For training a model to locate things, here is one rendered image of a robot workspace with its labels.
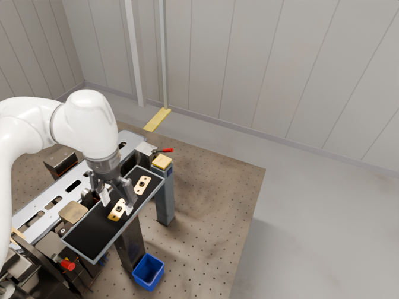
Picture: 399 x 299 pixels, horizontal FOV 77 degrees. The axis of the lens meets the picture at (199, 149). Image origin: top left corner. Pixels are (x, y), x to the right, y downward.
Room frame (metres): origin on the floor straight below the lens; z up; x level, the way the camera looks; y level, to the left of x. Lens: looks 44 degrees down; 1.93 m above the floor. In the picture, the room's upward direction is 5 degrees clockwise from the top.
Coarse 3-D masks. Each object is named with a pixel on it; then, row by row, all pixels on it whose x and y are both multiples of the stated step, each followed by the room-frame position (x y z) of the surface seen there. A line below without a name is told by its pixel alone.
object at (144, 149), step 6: (144, 144) 0.90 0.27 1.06; (150, 144) 0.90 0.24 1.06; (138, 150) 0.86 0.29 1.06; (144, 150) 0.86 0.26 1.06; (150, 150) 0.86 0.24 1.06; (138, 156) 0.85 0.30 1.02; (144, 156) 0.84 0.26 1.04; (150, 156) 0.83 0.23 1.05; (156, 156) 0.87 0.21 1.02; (138, 162) 0.86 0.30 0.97; (144, 162) 0.84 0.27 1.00; (150, 162) 0.83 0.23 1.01; (150, 168) 0.83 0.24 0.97
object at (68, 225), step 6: (66, 222) 0.43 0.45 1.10; (66, 228) 0.41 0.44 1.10; (60, 234) 0.39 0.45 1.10; (78, 258) 0.39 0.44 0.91; (84, 264) 0.38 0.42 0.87; (90, 264) 0.40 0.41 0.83; (96, 264) 0.41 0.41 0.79; (90, 270) 0.38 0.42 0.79; (96, 270) 0.40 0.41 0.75; (96, 276) 0.39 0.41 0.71
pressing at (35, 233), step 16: (128, 144) 0.95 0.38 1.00; (64, 176) 0.71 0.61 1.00; (80, 176) 0.72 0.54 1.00; (48, 192) 0.62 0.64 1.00; (64, 192) 0.62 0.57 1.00; (80, 192) 0.63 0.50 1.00; (32, 208) 0.53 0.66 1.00; (16, 224) 0.46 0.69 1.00; (48, 224) 0.47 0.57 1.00; (32, 240) 0.40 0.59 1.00
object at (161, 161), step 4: (160, 156) 0.73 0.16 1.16; (164, 156) 0.73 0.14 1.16; (156, 160) 0.71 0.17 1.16; (160, 160) 0.71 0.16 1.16; (164, 160) 0.71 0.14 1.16; (168, 160) 0.71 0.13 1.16; (156, 164) 0.69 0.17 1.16; (160, 164) 0.69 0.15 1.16; (164, 164) 0.69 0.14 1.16; (168, 164) 0.70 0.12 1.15
